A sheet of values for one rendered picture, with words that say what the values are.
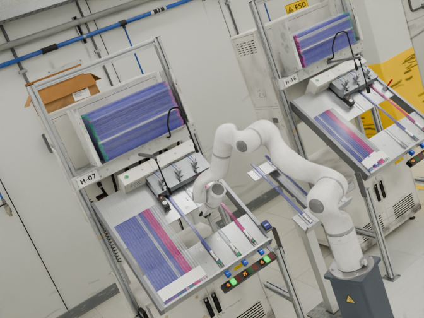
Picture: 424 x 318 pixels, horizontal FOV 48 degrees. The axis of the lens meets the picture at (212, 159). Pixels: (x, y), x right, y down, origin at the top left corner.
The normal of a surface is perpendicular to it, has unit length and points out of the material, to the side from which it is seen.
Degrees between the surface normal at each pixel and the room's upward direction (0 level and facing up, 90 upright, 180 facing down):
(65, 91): 80
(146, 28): 90
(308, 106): 44
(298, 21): 90
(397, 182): 90
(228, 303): 90
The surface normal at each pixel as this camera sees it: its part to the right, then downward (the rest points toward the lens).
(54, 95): 0.44, -0.11
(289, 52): -0.81, 0.43
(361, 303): -0.65, 0.43
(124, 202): 0.07, -0.61
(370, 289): 0.67, -0.04
